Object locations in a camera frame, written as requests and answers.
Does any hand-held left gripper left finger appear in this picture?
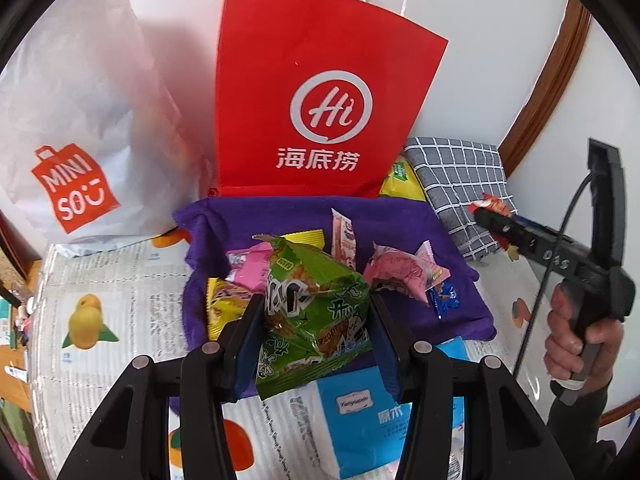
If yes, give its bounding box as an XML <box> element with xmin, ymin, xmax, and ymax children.
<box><xmin>57</xmin><ymin>294</ymin><xmax>267</xmax><ymax>480</ymax></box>

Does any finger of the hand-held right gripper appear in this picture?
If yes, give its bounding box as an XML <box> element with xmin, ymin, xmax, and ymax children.
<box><xmin>514</xmin><ymin>215</ymin><xmax>557</xmax><ymax>238</ymax></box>
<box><xmin>472</xmin><ymin>207</ymin><xmax>532</xmax><ymax>259</ymax></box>

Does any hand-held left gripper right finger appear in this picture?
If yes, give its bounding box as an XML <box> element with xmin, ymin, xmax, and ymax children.
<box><xmin>369</xmin><ymin>292</ymin><xmax>576</xmax><ymax>480</ymax></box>

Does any small red snack packet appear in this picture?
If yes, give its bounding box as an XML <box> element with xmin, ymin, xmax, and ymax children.
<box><xmin>468</xmin><ymin>194</ymin><xmax>519</xmax><ymax>252</ymax></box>

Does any yellow triangular snack packet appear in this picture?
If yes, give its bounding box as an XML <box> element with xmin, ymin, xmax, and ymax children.
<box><xmin>206</xmin><ymin>276</ymin><xmax>252</xmax><ymax>342</ymax></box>

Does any small blue snack packet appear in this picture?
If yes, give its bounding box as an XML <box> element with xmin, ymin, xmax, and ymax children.
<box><xmin>426</xmin><ymin>281</ymin><xmax>462</xmax><ymax>319</ymax></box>

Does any green triangular snack packet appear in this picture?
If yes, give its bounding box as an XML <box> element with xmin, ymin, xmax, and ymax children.
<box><xmin>254</xmin><ymin>234</ymin><xmax>374</xmax><ymax>402</ymax></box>

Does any pink cartoon snack packet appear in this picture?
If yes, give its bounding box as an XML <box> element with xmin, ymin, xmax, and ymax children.
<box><xmin>362</xmin><ymin>241</ymin><xmax>435</xmax><ymax>307</ymax></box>

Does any long pink snack packet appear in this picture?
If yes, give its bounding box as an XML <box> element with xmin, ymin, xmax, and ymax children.
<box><xmin>330</xmin><ymin>208</ymin><xmax>359</xmax><ymax>272</ymax></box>

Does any person's right forearm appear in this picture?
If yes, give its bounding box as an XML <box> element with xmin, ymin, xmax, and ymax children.
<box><xmin>545</xmin><ymin>372</ymin><xmax>623</xmax><ymax>480</ymax></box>

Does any person's right hand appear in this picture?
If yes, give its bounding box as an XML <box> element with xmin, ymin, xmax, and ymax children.
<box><xmin>544</xmin><ymin>281</ymin><xmax>627</xmax><ymax>396</ymax></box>

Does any grey checked cloth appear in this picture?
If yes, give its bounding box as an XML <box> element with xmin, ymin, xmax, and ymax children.
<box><xmin>402</xmin><ymin>136</ymin><xmax>519</xmax><ymax>262</ymax></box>

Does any blue tissue box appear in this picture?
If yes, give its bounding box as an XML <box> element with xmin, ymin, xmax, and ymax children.
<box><xmin>316</xmin><ymin>335</ymin><xmax>472</xmax><ymax>480</ymax></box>

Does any pink and yellow snack packet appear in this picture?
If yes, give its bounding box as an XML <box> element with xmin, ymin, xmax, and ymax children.
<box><xmin>224</xmin><ymin>228</ymin><xmax>327</xmax><ymax>292</ymax></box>

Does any purple towel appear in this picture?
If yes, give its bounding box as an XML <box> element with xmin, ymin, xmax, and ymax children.
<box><xmin>167</xmin><ymin>194</ymin><xmax>497</xmax><ymax>417</ymax></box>

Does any yellow green-label snack packet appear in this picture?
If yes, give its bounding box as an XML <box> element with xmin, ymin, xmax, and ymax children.
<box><xmin>377</xmin><ymin>156</ymin><xmax>429</xmax><ymax>202</ymax></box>

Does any fruit print table cover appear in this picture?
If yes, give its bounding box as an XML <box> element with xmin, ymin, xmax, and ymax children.
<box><xmin>29</xmin><ymin>230</ymin><xmax>553</xmax><ymax>480</ymax></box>

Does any wooden side desk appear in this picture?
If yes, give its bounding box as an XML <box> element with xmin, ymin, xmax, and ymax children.
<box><xmin>0</xmin><ymin>255</ymin><xmax>43</xmax><ymax>401</ymax></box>

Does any red paper bag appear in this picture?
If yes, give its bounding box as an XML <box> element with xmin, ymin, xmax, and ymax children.
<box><xmin>211</xmin><ymin>0</ymin><xmax>450</xmax><ymax>201</ymax></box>

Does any white plastic shopping bag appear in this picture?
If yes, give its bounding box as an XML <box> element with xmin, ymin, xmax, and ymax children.
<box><xmin>0</xmin><ymin>0</ymin><xmax>215</xmax><ymax>259</ymax></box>

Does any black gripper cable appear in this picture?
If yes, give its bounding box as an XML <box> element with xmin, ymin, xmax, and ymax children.
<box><xmin>511</xmin><ymin>170</ymin><xmax>601</xmax><ymax>378</ymax></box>

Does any brown wooden frame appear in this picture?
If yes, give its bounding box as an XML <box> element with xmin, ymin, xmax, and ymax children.
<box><xmin>499</xmin><ymin>0</ymin><xmax>594</xmax><ymax>179</ymax></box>

